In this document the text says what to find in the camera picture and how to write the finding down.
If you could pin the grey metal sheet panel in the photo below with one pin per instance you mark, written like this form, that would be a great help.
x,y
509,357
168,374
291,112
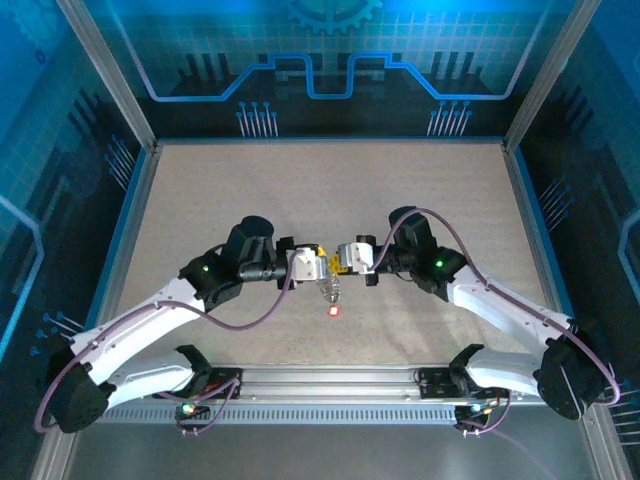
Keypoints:
x,y
325,455

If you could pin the aluminium corner post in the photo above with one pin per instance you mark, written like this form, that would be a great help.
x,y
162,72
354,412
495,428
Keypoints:
x,y
117,85
541,85

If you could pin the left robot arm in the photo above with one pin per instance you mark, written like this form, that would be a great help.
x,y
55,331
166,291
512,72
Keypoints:
x,y
140,320

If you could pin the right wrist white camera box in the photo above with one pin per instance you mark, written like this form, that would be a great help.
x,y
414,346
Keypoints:
x,y
357,257

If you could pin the aluminium table edge rail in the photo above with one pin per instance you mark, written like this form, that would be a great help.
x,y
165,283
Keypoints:
x,y
524,200
134,225
330,141

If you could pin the red tag key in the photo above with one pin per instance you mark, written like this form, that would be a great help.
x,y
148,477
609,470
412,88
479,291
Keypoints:
x,y
334,311

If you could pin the wide aluminium extrusion beam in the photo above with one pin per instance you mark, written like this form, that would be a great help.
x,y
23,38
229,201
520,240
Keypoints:
x,y
330,382

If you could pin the small LED circuit board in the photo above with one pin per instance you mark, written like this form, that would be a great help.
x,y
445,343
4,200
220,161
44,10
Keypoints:
x,y
189,409
475,409

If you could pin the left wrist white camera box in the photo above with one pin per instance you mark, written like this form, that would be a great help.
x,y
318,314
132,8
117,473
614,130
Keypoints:
x,y
307,267

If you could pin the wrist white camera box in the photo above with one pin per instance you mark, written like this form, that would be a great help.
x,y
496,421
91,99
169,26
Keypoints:
x,y
307,267
357,257

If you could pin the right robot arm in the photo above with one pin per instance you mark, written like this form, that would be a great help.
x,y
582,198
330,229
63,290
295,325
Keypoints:
x,y
500,305

